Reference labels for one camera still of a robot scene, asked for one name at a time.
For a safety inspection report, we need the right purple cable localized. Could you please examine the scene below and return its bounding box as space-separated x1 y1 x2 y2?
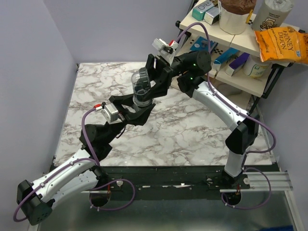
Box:
174 22 277 210

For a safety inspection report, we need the aluminium frame rail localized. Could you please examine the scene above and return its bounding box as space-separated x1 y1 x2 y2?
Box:
38 171 295 193

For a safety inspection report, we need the grey cylindrical canister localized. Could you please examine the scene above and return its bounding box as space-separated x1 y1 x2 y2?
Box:
252 0 295 31

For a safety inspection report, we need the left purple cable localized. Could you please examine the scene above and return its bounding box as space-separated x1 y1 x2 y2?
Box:
13 105 136 221

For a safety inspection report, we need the orange honey dijon chip bag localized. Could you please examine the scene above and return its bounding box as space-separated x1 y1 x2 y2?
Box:
255 26 308 64

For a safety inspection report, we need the white round container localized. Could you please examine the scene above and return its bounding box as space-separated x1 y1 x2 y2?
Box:
243 55 271 78

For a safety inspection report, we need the clear plastic pipe fitting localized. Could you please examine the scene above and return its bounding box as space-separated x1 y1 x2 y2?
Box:
131 67 153 107

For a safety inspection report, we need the white tub brown lid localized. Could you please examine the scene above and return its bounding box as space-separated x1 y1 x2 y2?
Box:
218 0 256 35

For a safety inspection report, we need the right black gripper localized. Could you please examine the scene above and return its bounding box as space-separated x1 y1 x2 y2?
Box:
133 53 188 102

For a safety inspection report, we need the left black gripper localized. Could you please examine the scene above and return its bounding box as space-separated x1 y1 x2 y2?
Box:
103 91 155 144

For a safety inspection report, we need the silver small box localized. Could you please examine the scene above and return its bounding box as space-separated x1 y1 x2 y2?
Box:
204 7 219 25

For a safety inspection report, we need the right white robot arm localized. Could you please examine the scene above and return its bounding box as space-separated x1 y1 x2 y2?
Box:
140 51 259 189

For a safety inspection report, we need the purple white carton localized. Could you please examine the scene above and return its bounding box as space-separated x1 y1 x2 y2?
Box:
225 52 250 76

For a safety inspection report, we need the blue white carton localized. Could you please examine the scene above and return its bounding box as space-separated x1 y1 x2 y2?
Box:
212 48 239 72

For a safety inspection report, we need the cream tiered shelf rack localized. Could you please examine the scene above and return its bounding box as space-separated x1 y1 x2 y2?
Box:
176 0 293 112

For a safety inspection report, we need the teal green box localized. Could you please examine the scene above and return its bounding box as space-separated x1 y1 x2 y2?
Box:
192 0 214 21

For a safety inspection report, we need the purple cable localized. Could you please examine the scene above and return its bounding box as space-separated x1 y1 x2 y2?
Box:
174 22 277 210
13 105 136 221

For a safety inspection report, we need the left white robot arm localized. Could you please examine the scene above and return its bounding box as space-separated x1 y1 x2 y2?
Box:
13 94 155 226

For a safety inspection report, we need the blue product box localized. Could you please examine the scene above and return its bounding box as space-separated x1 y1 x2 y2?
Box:
190 37 218 51

